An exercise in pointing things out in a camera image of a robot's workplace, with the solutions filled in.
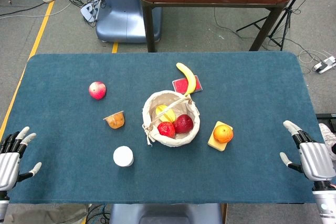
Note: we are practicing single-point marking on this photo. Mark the robot torso base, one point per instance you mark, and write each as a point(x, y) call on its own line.
point(165, 214)

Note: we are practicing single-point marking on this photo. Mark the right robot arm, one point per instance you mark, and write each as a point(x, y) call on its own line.
point(325, 201)

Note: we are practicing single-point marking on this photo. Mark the red square card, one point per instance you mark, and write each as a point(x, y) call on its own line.
point(181, 85)

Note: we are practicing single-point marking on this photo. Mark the white power strip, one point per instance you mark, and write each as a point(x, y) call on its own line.
point(324, 64)

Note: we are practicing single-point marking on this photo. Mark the red pink apple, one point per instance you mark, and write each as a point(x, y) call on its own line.
point(97, 90)

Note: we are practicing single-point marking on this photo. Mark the blue table cloth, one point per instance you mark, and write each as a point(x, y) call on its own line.
point(78, 134)

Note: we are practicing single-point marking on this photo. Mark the white cylindrical cup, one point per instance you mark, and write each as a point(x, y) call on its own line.
point(123, 156)

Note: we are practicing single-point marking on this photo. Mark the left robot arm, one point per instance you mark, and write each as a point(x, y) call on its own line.
point(3, 207)

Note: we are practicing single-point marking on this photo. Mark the red strawberry fruit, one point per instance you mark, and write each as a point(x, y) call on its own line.
point(166, 129)

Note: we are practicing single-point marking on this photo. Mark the orange fruit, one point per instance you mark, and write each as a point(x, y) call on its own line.
point(223, 134)

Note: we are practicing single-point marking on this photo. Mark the yellow banana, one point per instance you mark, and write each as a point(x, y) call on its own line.
point(191, 80)

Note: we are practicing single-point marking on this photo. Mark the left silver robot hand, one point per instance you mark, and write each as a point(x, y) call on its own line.
point(9, 162)

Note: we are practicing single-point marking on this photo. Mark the dark red apple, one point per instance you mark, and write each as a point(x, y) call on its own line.
point(183, 123)

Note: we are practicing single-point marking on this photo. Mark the black tripod stand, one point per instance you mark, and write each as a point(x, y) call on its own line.
point(284, 16)

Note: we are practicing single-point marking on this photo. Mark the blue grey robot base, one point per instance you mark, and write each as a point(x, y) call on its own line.
point(123, 11)

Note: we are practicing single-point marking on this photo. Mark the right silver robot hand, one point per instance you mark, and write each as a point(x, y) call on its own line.
point(313, 162)

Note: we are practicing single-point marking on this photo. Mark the white fabric basket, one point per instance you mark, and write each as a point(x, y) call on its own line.
point(183, 137)

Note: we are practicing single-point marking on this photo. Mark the yellow star fruit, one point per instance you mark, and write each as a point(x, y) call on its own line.
point(163, 113)

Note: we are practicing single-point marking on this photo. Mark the orange jelly cup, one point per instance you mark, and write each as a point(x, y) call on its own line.
point(115, 120)

